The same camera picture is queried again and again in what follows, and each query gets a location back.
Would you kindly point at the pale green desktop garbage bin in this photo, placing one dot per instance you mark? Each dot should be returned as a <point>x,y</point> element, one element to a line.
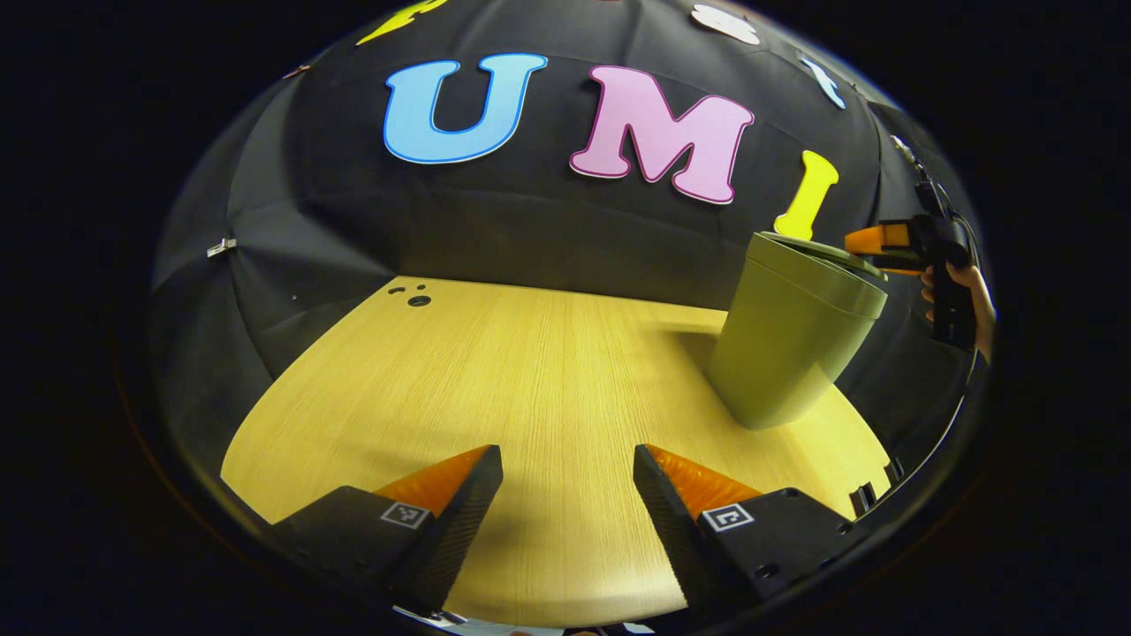
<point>778,353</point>

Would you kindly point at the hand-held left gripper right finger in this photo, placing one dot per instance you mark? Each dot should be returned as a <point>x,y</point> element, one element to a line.
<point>676,530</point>

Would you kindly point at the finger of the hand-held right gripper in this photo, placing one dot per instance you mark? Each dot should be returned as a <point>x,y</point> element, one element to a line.
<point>879,238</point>
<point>897,267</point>

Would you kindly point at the wooden desktop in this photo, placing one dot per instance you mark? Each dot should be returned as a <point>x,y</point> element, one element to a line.
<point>530,371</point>

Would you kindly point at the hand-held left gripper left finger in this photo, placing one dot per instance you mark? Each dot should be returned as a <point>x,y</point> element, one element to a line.
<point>455,530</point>

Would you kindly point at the silver binder clip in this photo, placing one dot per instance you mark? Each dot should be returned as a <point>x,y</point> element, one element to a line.
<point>221,247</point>

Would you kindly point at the black backdrop cloth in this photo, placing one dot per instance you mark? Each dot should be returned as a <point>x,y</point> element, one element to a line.
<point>530,221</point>

